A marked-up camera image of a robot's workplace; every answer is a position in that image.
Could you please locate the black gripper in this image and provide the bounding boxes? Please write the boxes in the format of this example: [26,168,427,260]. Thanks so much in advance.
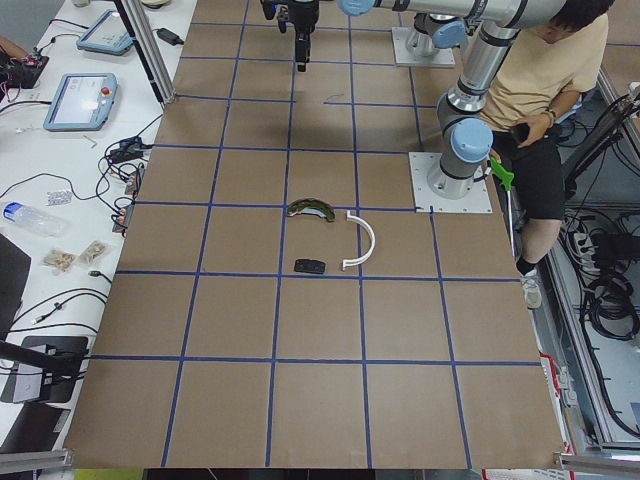
[260,0,319,73]

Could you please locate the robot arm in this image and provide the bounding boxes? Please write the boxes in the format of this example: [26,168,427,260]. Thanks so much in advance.
[337,0,564,200]
[405,13,468,57]

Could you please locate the black power adapter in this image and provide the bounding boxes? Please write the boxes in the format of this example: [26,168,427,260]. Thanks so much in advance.
[156,28,184,46]

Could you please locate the green brake shoe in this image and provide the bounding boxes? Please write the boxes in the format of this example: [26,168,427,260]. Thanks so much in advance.
[286,197,336,222]

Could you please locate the far teach pendant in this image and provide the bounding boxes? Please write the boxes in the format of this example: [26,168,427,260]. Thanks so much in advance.
[76,10,133,56]

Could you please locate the teach pendant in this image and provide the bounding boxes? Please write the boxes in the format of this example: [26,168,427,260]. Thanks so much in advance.
[76,10,133,56]
[43,73,118,132]

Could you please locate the black brake pad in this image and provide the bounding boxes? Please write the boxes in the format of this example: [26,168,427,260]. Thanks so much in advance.
[294,258,326,275]

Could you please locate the near teach pendant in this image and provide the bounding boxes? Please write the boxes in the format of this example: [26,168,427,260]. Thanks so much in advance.
[43,73,118,132]

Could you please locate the person in beige shirt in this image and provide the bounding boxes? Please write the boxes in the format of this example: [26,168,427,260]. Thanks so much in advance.
[480,1,612,309]

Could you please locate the plastic water bottle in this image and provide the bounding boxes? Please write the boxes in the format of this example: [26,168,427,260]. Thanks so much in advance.
[1,202,68,237]

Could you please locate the black laptop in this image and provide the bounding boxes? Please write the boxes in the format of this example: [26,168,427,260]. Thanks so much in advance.
[0,235,31,340]

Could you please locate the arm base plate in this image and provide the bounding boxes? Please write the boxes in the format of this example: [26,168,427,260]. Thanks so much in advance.
[408,152,493,214]
[391,27,455,68]

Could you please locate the white curved plastic bracket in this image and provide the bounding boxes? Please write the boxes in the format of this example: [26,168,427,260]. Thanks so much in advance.
[340,209,377,272]

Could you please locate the aluminium frame post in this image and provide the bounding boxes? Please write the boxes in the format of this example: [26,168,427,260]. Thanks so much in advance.
[114,0,176,105]

